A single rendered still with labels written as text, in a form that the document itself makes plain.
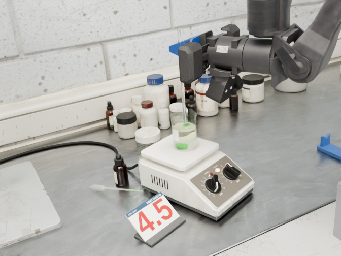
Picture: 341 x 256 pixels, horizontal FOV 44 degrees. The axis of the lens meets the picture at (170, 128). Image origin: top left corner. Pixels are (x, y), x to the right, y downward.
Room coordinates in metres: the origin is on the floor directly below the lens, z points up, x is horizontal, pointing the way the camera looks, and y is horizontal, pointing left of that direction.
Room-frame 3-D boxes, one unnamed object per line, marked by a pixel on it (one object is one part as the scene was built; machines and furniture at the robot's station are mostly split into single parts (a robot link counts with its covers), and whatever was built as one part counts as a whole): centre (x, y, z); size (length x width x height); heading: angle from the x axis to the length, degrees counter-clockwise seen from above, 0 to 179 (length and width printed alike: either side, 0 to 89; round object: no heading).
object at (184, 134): (0.77, -0.03, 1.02); 0.06 x 0.05 x 0.08; 156
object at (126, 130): (1.04, 0.12, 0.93); 0.05 x 0.05 x 0.06
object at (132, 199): (0.71, 0.08, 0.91); 0.06 x 0.06 x 0.02
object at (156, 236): (0.63, 0.04, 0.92); 0.09 x 0.06 x 0.04; 135
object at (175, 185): (0.75, -0.03, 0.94); 0.22 x 0.13 x 0.08; 46
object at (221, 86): (0.71, -0.11, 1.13); 0.07 x 0.06 x 0.07; 145
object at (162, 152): (0.76, -0.02, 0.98); 0.12 x 0.12 x 0.01; 46
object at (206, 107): (1.15, -0.11, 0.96); 0.06 x 0.06 x 0.11
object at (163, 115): (1.07, 0.02, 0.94); 0.03 x 0.03 x 0.08
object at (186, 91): (1.20, -0.06, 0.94); 0.04 x 0.04 x 0.09
